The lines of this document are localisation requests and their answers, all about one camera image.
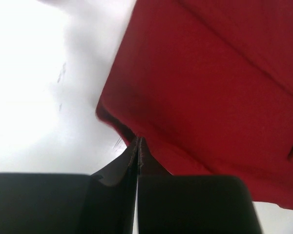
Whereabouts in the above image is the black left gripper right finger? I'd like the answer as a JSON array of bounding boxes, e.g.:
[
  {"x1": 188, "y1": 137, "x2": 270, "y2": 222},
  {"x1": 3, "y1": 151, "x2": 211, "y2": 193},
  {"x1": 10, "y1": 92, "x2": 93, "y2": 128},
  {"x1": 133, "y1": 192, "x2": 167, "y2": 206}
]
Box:
[{"x1": 137, "y1": 138, "x2": 261, "y2": 234}]

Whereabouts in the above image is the dark red t shirt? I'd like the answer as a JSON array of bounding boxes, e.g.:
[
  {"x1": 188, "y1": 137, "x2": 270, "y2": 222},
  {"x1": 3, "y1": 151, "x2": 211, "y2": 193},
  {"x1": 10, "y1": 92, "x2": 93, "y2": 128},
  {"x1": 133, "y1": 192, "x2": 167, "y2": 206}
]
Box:
[{"x1": 96, "y1": 0, "x2": 293, "y2": 210}]

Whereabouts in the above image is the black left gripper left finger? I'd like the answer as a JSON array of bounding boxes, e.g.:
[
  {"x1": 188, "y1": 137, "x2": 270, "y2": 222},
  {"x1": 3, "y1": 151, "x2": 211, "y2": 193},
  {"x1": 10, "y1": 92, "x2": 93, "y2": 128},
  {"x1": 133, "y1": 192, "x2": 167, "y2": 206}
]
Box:
[{"x1": 0, "y1": 139, "x2": 139, "y2": 234}]

